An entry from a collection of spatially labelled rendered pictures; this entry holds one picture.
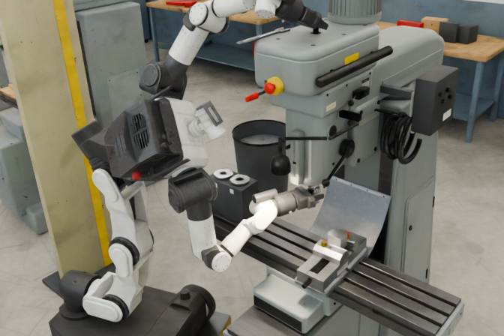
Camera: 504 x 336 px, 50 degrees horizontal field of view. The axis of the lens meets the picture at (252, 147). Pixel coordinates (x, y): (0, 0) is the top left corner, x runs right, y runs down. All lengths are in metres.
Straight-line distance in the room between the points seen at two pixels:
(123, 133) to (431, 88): 1.08
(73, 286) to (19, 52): 1.28
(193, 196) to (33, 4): 1.68
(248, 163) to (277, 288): 1.92
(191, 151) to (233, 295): 1.84
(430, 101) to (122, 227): 1.29
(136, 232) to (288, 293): 0.67
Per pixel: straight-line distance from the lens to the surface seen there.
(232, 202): 2.49
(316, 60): 1.74
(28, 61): 3.19
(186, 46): 1.95
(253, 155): 4.07
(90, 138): 2.13
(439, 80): 2.01
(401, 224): 2.57
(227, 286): 3.65
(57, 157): 3.41
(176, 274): 3.80
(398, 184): 2.45
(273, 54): 1.78
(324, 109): 1.85
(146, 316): 2.68
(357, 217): 2.53
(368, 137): 2.19
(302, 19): 1.83
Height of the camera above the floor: 2.36
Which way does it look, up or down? 26 degrees down
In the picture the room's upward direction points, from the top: 2 degrees counter-clockwise
